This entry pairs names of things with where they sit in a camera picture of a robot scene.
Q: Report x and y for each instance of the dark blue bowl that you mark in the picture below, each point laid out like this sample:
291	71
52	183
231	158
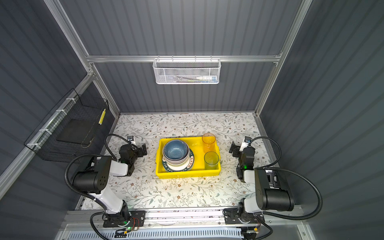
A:
175	150

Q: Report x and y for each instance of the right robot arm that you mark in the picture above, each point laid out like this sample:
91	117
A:
271	188

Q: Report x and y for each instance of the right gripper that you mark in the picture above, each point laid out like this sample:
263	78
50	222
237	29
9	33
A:
236	154

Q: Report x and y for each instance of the light green bowl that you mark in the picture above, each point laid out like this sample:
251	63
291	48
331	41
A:
175	168

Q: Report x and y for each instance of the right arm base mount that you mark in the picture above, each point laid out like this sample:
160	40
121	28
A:
236	216

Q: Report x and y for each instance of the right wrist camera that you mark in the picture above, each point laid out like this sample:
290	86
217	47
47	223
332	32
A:
246	142

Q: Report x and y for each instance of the black wire basket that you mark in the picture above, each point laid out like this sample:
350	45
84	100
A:
71	130

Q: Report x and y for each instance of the items in mesh basket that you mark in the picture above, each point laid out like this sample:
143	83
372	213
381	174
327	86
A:
197	79

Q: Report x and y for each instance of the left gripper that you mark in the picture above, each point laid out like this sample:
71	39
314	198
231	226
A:
139	153

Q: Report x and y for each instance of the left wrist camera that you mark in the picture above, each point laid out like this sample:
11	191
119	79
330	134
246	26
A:
131	139

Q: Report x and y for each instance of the yellow plastic bin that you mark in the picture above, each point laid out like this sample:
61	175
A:
198	170

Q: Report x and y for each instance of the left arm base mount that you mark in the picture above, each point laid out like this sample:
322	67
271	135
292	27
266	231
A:
124	220

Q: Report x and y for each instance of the floral table mat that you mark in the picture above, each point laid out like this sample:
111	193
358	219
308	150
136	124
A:
143	189

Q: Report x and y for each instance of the pink plastic cup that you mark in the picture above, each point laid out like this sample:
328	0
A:
209	141

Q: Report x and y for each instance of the dark green rimmed plate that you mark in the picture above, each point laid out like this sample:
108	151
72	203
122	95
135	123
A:
191	161

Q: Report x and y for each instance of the aluminium front rail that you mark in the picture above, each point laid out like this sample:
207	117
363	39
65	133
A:
158	218

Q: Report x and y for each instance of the lilac purple bowl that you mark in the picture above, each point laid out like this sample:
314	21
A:
176	162

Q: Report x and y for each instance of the grey blue plastic cup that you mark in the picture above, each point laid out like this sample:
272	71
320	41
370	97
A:
211	160

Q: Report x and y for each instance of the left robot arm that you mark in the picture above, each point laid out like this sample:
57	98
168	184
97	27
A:
88	175

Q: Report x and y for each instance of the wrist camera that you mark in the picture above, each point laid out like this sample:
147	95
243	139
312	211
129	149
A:
246	142
131	139

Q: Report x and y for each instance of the white wire mesh basket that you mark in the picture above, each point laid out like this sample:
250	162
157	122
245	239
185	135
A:
166	68

